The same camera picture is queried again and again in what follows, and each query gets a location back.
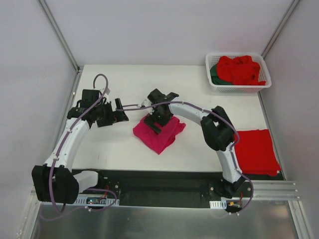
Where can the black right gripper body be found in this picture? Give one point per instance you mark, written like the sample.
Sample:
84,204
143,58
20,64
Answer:
154,123

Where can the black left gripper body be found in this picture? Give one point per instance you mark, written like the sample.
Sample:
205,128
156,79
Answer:
115,113

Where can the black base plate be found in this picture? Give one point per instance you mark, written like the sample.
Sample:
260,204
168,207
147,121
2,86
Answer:
162,188

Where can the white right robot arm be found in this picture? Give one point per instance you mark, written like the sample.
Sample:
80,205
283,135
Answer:
218,132

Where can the pink t shirt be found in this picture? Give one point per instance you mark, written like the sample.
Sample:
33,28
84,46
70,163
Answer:
158,142

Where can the folded red t shirt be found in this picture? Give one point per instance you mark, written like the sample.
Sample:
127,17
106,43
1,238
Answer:
255,153

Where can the aluminium frame rail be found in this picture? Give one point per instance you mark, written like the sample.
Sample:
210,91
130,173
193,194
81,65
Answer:
262,188

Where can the white plastic laundry basket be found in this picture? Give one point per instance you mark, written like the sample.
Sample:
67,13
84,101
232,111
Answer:
213,58

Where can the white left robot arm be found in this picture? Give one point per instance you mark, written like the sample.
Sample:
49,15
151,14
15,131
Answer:
65,154

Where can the red crumpled t shirt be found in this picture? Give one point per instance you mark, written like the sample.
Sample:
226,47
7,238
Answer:
240,71

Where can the green t shirt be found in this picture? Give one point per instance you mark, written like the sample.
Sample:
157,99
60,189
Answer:
214,77

